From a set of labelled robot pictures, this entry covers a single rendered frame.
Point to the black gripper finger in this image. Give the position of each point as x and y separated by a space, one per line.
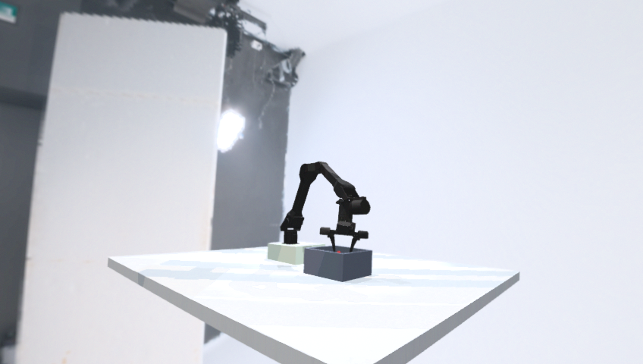
332 238
354 240

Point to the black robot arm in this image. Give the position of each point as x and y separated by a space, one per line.
350 204

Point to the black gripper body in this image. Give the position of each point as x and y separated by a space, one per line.
359 235

